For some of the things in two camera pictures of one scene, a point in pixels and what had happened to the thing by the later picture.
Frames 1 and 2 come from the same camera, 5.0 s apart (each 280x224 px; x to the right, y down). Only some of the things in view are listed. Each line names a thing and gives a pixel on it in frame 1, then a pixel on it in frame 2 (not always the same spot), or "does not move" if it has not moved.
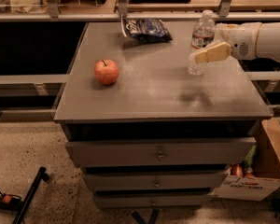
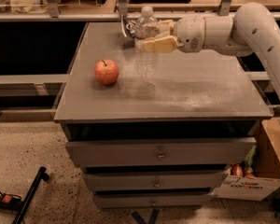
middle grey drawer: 156,181 does not move
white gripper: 243,41 to 190,33
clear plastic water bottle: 203,35 to 147,27
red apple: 106,71 does not move
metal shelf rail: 51,11 does not move
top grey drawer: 160,152 does not move
